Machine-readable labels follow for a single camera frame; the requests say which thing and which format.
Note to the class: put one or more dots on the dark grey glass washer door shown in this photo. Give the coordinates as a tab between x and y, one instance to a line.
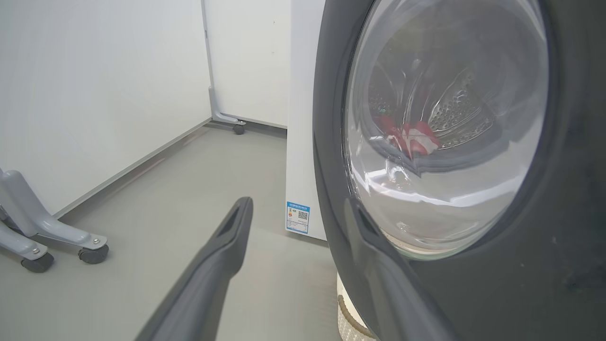
544	260

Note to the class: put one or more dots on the white washing machine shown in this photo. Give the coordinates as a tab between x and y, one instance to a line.
303	118

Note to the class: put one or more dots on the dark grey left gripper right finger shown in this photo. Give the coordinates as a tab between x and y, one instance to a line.
393	303

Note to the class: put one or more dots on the grey stand leg with caster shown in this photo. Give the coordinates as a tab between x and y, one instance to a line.
28	208
19	246

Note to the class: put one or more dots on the grey partition foot with caster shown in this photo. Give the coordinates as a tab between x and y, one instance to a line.
222	116

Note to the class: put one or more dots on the blue energy label sticker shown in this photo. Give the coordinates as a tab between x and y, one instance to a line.
298	218

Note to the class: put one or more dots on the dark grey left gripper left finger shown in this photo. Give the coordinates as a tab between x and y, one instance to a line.
199	293

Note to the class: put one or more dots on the beige perforated laundry basket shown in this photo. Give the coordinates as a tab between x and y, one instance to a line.
348	322

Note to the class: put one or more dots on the red and white garment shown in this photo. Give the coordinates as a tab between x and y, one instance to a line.
416	137

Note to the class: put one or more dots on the white partition panel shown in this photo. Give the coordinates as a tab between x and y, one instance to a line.
246	61

